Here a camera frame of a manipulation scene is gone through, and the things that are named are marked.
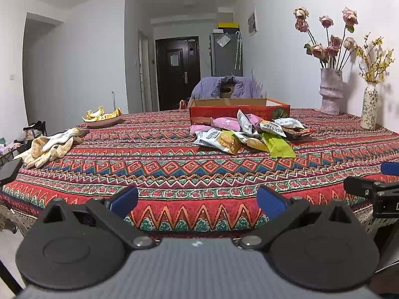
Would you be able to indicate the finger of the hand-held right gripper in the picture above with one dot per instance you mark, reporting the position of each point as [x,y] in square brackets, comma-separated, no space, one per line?
[391,168]
[358,186]

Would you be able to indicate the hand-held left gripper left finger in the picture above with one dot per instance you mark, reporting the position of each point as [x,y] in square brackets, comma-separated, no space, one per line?
[124,201]

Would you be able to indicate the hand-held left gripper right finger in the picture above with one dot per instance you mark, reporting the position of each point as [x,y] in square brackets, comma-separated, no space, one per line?
[271,202]

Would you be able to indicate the dark red snack packet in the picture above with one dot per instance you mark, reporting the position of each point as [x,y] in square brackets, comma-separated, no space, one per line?
[299,134]

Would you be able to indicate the white orange snack packet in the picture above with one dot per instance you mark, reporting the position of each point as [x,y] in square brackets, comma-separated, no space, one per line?
[272,127]

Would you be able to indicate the magenta snack packet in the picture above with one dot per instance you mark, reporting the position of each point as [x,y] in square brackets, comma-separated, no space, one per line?
[257,120]

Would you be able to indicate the pink snack packet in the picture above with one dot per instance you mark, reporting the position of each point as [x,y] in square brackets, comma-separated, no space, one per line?
[199,129]
[226,123]

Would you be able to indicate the white blue snack packet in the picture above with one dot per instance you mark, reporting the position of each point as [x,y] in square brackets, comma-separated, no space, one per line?
[207,137]

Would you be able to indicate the red cardboard box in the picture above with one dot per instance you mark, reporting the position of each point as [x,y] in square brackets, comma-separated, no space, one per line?
[224,112]

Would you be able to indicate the white floral vase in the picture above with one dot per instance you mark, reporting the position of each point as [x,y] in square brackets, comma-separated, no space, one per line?
[370,109]

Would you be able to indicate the red patterned tablecloth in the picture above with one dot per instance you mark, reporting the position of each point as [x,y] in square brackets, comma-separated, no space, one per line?
[187,168]

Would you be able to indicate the brown oval dish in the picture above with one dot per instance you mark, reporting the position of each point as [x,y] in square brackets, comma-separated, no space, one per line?
[103,123]

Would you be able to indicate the white knit glove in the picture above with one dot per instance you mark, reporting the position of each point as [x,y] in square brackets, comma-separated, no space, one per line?
[37,158]
[56,141]

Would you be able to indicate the pink ribbed vase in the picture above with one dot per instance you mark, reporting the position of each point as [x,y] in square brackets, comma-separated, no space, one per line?
[331,93]

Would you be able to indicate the white mop pole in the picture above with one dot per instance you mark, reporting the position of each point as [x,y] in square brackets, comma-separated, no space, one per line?
[113,102]

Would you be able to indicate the yellow flower branches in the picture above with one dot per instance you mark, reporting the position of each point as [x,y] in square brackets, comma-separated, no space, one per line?
[378,59]

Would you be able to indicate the black folding chair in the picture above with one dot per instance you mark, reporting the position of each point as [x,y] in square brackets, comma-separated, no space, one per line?
[37,127]

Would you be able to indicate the black flat object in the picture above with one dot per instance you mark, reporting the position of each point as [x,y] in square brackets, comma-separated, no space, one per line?
[11,169]

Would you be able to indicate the cluttered side table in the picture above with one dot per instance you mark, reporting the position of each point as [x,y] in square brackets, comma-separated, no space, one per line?
[9,149]

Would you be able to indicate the black entrance door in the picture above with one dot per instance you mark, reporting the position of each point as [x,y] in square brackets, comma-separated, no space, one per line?
[165,81]

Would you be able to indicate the glass interior door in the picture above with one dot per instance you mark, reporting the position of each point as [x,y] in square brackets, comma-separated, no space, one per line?
[145,74]

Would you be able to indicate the purple puffer jacket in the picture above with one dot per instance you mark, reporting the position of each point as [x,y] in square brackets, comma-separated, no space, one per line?
[205,88]

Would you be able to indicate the bunch of dried pink roses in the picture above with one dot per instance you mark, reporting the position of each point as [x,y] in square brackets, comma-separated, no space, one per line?
[335,42]

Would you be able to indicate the grey refrigerator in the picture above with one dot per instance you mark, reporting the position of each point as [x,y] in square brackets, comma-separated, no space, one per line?
[223,62]

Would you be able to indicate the paper notice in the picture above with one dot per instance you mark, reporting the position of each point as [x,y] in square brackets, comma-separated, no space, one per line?
[174,59]

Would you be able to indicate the white umbrella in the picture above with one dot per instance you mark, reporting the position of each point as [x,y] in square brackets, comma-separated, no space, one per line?
[238,53]

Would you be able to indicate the clear plastic bag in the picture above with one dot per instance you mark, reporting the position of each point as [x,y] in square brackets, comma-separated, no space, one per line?
[223,40]

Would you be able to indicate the yellow box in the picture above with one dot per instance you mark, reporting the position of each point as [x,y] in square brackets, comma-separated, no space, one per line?
[229,25]

